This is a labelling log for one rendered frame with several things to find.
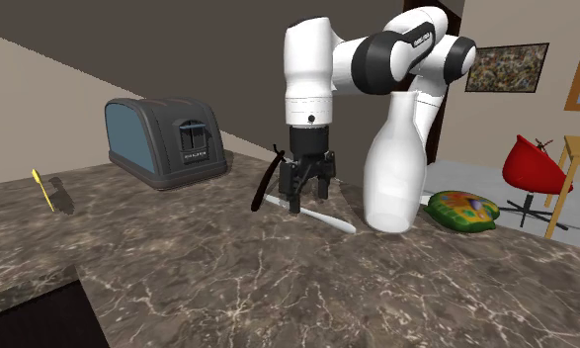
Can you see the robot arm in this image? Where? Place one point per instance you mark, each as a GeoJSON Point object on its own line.
{"type": "Point", "coordinates": [308, 62]}

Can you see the yellow spoon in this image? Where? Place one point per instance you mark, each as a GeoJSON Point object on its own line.
{"type": "Point", "coordinates": [43, 189]}

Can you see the grey and blue toaster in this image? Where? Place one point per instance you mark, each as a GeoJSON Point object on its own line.
{"type": "Point", "coordinates": [164, 139]}

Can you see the green turtle toy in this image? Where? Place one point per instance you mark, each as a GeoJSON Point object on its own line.
{"type": "Point", "coordinates": [463, 212]}

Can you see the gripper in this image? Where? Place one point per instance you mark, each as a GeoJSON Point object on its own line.
{"type": "Point", "coordinates": [308, 140]}

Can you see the dark framed wall picture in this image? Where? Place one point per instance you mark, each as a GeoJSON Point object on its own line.
{"type": "Point", "coordinates": [506, 68]}

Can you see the black kitchen knife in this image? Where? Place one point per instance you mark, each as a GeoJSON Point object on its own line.
{"type": "Point", "coordinates": [265, 183]}

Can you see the red swivel chair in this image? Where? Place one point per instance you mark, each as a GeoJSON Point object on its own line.
{"type": "Point", "coordinates": [530, 168]}

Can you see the white plastic knife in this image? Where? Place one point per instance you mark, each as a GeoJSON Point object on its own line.
{"type": "Point", "coordinates": [328, 219]}

